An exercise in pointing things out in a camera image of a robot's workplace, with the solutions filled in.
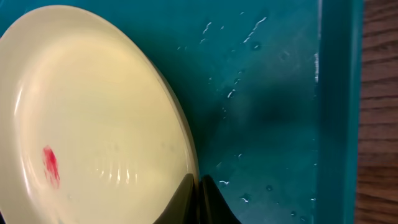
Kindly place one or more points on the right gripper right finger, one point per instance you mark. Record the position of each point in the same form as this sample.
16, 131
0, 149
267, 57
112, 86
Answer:
213, 207

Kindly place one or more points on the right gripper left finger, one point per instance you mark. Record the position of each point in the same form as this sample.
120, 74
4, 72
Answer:
181, 208

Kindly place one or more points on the teal plastic serving tray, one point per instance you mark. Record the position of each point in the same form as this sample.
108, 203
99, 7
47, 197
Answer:
270, 90

